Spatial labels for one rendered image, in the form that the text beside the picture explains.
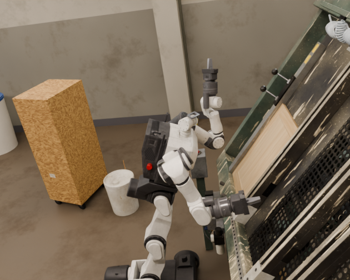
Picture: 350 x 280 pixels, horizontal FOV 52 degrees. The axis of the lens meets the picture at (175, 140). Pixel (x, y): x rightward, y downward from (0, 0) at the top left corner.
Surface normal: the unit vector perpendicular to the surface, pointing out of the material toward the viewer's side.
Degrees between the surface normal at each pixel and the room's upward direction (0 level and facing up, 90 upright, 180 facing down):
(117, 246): 0
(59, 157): 90
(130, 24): 90
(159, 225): 90
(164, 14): 90
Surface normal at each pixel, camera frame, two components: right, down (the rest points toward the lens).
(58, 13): -0.13, 0.48
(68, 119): 0.90, 0.08
